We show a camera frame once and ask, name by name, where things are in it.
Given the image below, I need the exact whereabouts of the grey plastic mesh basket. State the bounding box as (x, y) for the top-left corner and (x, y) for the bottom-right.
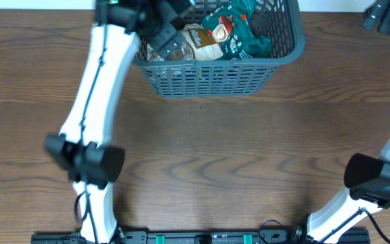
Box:
(133, 0), (305, 98)

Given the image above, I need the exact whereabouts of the green Nescafe coffee bag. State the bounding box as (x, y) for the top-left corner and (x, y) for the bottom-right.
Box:
(201, 0), (272, 60)

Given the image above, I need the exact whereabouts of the beige cream snack pouch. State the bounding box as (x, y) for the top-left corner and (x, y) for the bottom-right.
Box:
(147, 24), (230, 62)

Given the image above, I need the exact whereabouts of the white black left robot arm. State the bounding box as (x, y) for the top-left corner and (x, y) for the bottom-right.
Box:
(44, 0), (195, 243)

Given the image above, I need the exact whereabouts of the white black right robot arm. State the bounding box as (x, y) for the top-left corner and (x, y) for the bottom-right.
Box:
(292, 0), (390, 243)

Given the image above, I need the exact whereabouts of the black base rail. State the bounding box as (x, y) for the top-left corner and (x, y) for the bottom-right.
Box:
(30, 220), (371, 244)

